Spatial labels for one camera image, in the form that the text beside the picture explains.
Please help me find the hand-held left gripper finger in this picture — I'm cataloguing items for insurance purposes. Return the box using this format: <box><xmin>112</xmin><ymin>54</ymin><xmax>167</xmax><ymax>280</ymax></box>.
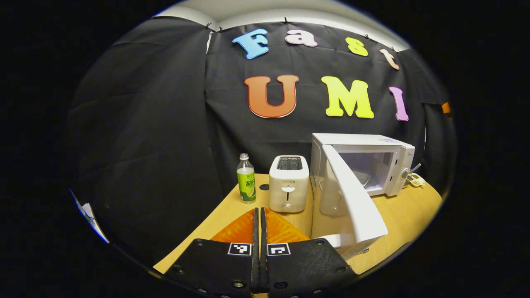
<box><xmin>165</xmin><ymin>207</ymin><xmax>262</xmax><ymax>298</ymax></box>
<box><xmin>260</xmin><ymin>207</ymin><xmax>359</xmax><ymax>298</ymax></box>

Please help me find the white microwave oven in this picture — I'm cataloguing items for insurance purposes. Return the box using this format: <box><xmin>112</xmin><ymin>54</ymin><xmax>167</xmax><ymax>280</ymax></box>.
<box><xmin>310</xmin><ymin>133</ymin><xmax>416</xmax><ymax>261</ymax></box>

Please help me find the white food tray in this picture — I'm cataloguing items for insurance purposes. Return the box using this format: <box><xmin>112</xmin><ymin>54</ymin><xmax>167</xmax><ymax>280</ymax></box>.
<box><xmin>351</xmin><ymin>169</ymin><xmax>372</xmax><ymax>189</ymax></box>

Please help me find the green label drink bottle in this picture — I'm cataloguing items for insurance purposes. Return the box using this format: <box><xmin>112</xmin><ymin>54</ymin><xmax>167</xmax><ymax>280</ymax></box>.
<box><xmin>237</xmin><ymin>153</ymin><xmax>257</xmax><ymax>204</ymax></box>

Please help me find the white toaster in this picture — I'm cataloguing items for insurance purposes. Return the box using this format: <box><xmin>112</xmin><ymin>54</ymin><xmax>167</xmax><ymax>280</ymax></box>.
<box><xmin>269</xmin><ymin>155</ymin><xmax>310</xmax><ymax>213</ymax></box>

